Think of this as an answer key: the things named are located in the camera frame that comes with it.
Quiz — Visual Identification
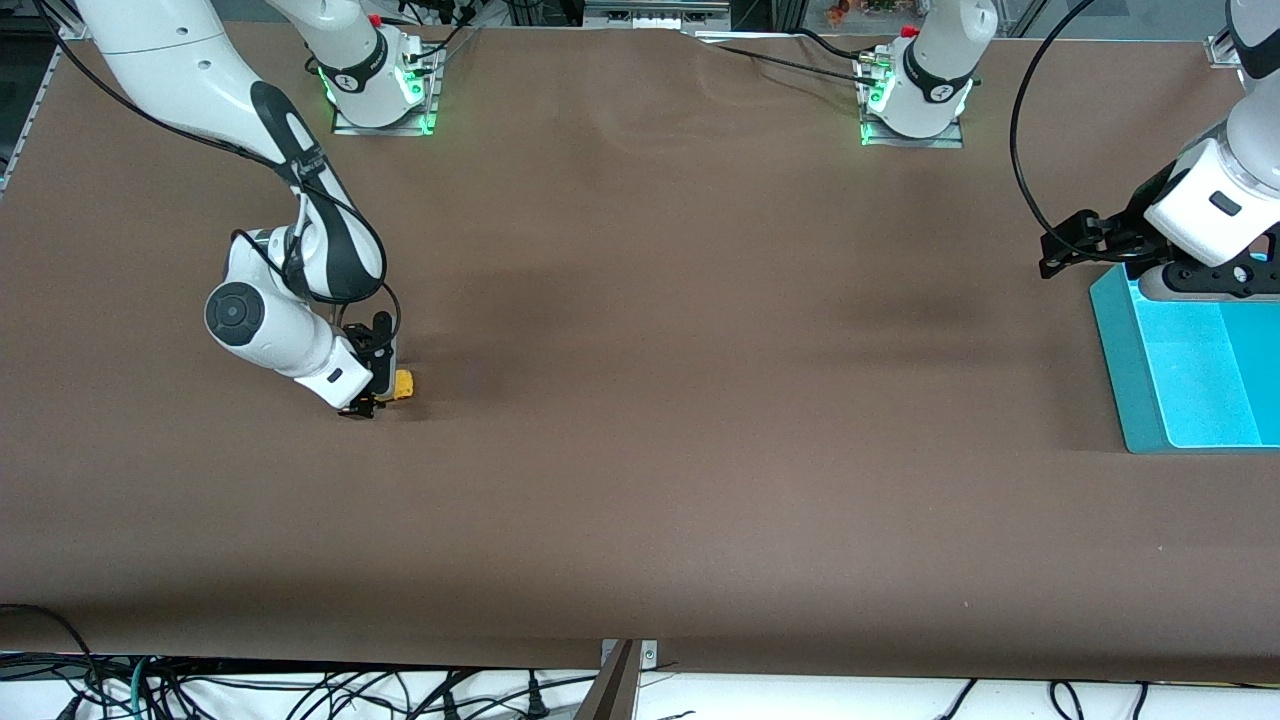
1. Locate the grey metal frame device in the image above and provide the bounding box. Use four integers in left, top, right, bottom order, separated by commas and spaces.
583, 0, 733, 32

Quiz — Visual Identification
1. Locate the dark table leg beam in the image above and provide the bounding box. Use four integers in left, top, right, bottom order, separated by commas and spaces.
573, 640, 641, 720

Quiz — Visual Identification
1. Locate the brown table cover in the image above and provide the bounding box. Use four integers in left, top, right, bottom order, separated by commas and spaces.
0, 20, 1280, 687

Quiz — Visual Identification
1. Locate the long black base cable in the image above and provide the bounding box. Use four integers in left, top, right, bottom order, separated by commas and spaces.
693, 38, 883, 89

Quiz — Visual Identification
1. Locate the short black base cable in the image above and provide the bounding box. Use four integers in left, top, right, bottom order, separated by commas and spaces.
795, 27, 873, 65

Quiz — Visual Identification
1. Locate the metal table edge bracket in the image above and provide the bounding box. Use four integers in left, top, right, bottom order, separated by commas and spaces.
599, 639, 660, 673

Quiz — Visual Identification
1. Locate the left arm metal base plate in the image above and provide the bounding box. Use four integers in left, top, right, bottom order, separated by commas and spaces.
858, 50, 967, 150

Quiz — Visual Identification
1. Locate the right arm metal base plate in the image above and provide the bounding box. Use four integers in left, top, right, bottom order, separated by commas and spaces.
331, 42, 443, 137

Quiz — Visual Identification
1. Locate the teal plastic storage box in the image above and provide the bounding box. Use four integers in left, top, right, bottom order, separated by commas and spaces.
1088, 262, 1280, 455

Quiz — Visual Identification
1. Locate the black looped floor cable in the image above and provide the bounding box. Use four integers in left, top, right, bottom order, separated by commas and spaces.
0, 603, 113, 720

